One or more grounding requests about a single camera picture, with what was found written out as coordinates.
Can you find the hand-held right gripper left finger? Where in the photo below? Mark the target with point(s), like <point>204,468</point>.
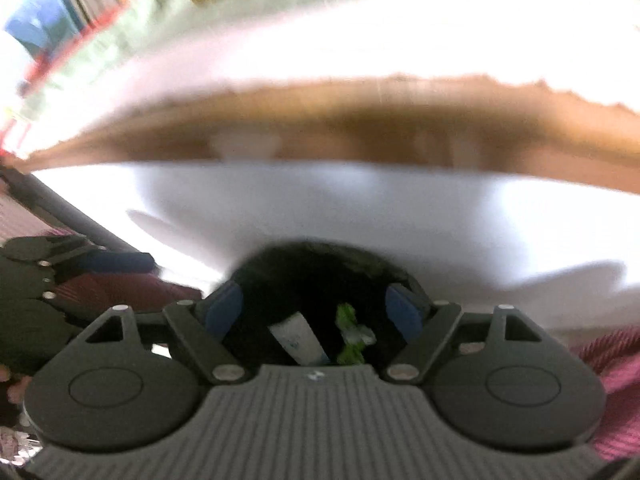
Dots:
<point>225,310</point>

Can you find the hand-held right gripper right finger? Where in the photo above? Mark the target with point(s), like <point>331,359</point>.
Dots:
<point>402,312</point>

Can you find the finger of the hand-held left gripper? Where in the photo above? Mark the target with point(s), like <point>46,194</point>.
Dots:
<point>120,262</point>
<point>57,322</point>

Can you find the person's left hand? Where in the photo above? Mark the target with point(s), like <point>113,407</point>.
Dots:
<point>19,390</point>

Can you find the green wrapper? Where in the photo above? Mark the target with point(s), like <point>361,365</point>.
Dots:
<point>347,320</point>

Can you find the white tube wrapper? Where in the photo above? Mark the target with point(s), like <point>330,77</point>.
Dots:
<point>295,337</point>

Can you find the red plastic tray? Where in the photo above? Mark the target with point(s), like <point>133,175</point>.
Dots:
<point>50,66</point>

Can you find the green striped blanket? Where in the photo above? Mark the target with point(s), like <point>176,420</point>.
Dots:
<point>120,40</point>

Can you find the person's maroon clothing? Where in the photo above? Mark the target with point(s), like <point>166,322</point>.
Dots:
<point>620,385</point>

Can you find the large blue book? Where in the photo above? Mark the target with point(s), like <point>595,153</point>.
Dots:
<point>40,22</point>

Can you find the green and pink blanket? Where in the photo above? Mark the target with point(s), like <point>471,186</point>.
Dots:
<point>350,35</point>

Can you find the dark metal frame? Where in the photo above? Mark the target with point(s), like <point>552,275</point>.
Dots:
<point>65,205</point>

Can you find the wooden bed frame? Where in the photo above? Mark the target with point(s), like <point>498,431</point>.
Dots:
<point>350,125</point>

